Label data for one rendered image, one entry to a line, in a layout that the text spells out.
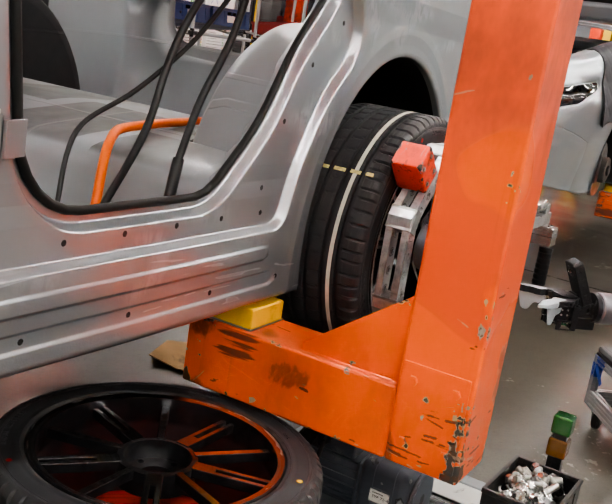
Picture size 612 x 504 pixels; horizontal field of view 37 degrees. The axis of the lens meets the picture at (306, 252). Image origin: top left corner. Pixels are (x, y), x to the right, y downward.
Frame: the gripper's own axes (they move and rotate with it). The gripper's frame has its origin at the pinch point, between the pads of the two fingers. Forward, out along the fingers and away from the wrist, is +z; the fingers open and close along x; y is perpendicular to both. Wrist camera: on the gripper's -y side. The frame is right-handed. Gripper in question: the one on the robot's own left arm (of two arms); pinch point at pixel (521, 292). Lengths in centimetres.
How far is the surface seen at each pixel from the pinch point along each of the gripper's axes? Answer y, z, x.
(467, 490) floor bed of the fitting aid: 75, -23, 45
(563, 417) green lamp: 17.3, 2.0, -29.8
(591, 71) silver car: -55, -155, 241
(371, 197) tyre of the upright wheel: -16.0, 35.8, 12.2
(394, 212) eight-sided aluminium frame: -13.4, 30.1, 10.9
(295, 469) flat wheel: 33, 55, -25
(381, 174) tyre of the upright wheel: -21.2, 33.5, 14.4
